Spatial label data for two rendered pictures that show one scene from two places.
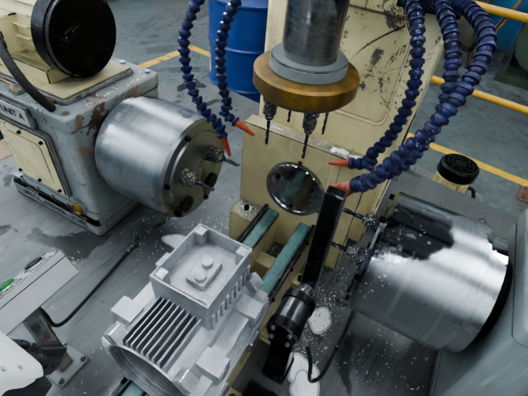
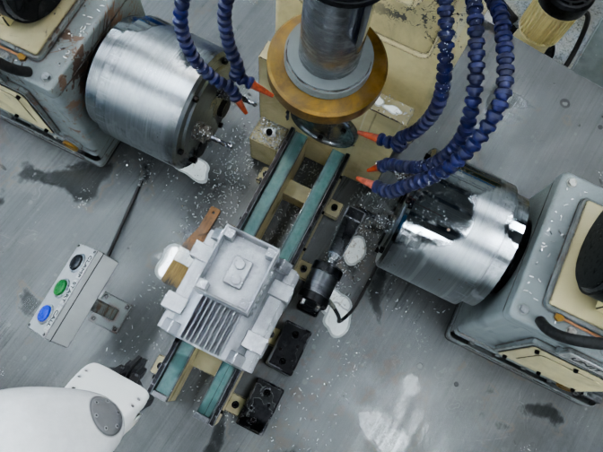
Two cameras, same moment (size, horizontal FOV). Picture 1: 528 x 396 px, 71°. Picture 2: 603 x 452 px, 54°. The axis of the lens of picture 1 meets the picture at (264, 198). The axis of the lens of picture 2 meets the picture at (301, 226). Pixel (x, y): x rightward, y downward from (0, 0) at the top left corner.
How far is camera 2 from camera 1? 52 cm
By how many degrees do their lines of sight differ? 31
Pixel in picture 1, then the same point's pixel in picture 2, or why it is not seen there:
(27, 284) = (82, 286)
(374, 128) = (417, 59)
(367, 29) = not seen: outside the picture
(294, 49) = (310, 65)
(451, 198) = (534, 68)
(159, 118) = (156, 73)
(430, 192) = not seen: hidden behind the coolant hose
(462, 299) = (470, 279)
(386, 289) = (406, 265)
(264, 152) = not seen: hidden behind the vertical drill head
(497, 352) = (493, 317)
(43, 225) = (32, 158)
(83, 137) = (69, 92)
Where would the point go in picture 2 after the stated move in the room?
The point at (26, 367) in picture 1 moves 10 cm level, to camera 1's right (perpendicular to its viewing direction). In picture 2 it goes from (141, 397) to (214, 399)
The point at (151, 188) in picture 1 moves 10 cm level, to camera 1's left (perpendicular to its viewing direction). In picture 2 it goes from (162, 153) to (109, 151)
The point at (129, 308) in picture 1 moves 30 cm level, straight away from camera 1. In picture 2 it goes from (176, 301) to (98, 161)
